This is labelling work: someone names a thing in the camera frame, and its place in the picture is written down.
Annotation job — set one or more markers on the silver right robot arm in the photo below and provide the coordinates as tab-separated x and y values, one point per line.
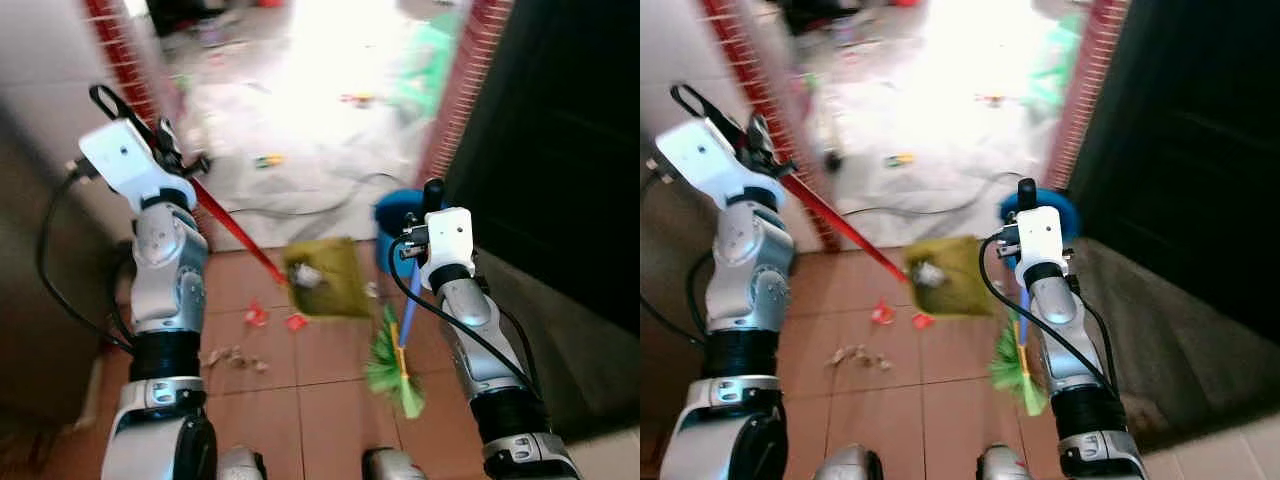
480	340
1070	340

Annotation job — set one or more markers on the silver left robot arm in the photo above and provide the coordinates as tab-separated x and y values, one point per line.
742	270
165	270

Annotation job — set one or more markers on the blue plastic bucket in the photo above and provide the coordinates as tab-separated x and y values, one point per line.
1010	205
392	225

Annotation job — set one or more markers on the crumpled white paper ball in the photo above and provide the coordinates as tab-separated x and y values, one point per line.
306	276
928	273

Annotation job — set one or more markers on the yellow green litter piece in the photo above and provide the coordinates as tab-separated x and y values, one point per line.
898	159
268	160

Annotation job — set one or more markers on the small red yellow litter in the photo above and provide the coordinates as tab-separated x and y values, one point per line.
357	99
990	99

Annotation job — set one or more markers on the red paper scrap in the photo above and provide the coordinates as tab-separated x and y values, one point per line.
296	322
257	316
921	321
882	313

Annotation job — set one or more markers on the green plastic stool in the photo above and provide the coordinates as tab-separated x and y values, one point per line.
430	65
1058	60

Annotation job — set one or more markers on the dark door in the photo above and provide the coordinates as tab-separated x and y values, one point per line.
1190	130
560	130

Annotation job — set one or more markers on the pale crumbled litter pile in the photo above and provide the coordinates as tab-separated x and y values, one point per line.
235	357
858	357

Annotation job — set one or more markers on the grey right robot foot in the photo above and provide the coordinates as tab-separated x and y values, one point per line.
1003	464
393	465

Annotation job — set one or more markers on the grey robot foot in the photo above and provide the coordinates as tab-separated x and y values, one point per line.
1003	464
850	464
393	465
240	465

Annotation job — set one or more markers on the grey left robot foot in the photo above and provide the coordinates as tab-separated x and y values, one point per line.
850	464
240	465

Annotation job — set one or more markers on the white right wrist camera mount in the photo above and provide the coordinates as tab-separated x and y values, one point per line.
450	240
1040	238

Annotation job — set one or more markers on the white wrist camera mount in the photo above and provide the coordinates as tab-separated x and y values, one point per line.
450	240
705	158
1040	238
130	160

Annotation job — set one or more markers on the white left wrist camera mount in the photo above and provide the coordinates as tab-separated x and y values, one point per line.
705	158
130	160

